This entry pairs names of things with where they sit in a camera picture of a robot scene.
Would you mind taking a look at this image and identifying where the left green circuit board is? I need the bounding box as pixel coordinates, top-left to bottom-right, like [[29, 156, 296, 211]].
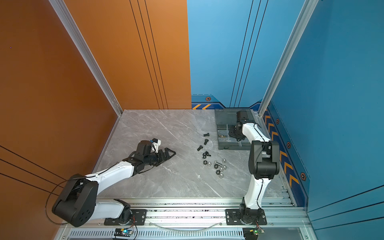
[[114, 228, 134, 239]]

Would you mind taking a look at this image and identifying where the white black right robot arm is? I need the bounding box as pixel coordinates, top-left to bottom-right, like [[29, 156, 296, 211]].
[[230, 120, 280, 225]]

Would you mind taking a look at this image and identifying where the right green circuit board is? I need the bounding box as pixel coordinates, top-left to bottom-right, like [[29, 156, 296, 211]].
[[243, 228, 265, 240]]

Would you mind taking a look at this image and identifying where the aluminium corner post left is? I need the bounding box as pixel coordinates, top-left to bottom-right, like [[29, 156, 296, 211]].
[[49, 0, 123, 118]]

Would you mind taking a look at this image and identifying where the green circuit board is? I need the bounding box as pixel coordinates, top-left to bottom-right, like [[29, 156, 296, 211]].
[[243, 228, 265, 240], [114, 228, 134, 239]]

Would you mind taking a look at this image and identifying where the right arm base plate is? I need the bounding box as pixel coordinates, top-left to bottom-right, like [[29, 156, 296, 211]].
[[225, 209, 268, 226]]

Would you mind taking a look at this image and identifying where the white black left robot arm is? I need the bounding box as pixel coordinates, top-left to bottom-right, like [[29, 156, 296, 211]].
[[52, 148, 176, 227]]

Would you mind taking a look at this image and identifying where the grey plastic organizer box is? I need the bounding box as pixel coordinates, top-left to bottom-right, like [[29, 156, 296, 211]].
[[215, 109, 266, 151]]

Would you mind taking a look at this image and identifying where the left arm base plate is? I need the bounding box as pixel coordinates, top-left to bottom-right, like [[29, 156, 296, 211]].
[[104, 209, 147, 227]]

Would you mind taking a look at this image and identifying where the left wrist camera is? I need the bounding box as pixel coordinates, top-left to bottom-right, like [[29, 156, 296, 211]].
[[150, 138, 161, 153]]

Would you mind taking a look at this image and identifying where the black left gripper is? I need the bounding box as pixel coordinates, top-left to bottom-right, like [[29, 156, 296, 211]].
[[144, 147, 177, 167]]

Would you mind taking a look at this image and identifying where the aluminium corner post right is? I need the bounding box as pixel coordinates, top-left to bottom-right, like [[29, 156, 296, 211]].
[[258, 0, 319, 118]]

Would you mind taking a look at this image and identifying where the aluminium corner post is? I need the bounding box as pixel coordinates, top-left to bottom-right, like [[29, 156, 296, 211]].
[[258, 0, 319, 118], [49, 0, 123, 118]]

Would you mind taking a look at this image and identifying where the aluminium front rail frame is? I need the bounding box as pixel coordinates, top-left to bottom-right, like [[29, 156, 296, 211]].
[[56, 196, 319, 240]]

